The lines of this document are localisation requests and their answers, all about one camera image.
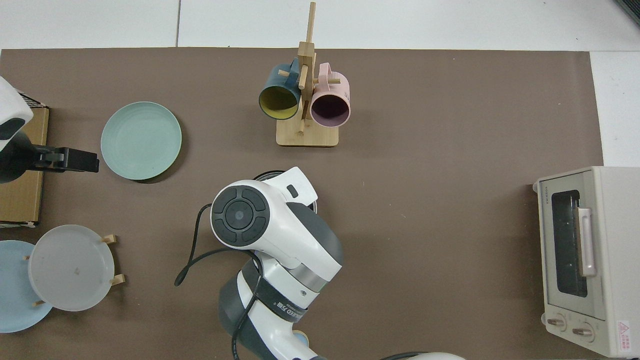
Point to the pale green plate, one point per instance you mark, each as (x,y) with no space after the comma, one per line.
(141,141)

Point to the wooden plate rack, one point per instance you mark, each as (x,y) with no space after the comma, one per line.
(111,239)

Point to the grey plate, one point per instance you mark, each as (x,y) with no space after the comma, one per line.
(70,267)

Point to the light blue plate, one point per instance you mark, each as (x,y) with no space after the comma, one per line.
(12,290)

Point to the teal mug yellow inside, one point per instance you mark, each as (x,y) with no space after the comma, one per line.
(275,82)

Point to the wooden mug stand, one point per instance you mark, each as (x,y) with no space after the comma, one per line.
(307,135)

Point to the pink mug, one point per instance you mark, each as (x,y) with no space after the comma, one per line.
(332,87)

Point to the small blue round thing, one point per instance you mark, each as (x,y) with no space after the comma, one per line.
(303,340)

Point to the brown table cloth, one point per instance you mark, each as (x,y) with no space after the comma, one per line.
(425,240)

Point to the pale toaster oven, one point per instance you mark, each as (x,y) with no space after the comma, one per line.
(575,300)

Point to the dark ridged corner object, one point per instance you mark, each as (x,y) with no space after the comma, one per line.
(631,9)

